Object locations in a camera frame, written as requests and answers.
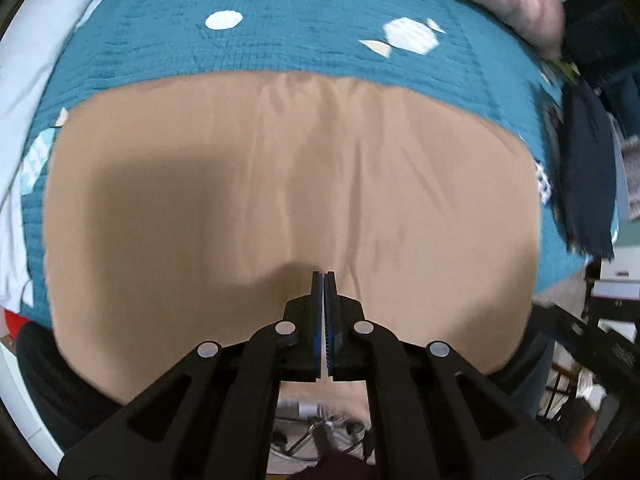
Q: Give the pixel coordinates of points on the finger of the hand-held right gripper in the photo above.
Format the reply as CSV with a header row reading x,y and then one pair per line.
x,y
570,327

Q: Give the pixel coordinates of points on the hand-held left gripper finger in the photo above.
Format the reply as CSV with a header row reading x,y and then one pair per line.
x,y
319,310
331,310

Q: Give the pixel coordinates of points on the tan button-up jacket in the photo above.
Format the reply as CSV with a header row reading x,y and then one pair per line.
x,y
250,185

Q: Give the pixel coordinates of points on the white cabinet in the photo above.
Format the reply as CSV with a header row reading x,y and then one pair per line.
x,y
620,270

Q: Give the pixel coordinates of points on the dark navy cloth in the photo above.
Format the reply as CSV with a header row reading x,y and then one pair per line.
x,y
585,175

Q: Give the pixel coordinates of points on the person's dark trousers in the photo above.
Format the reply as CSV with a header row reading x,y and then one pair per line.
x,y
60,385

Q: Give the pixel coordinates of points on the teal quilted bed cover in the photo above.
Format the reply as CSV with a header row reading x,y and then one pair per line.
x,y
300,25

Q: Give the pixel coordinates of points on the navy and yellow puffer jacket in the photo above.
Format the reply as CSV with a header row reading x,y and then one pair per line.
x,y
610,35

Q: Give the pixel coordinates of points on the red object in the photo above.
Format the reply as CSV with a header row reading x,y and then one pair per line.
x,y
9,322

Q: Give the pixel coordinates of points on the metal frame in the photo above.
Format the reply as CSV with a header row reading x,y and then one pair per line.
x,y
320,422

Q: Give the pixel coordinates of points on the mint green bunk bed frame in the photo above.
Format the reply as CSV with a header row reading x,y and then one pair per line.
x,y
25,410

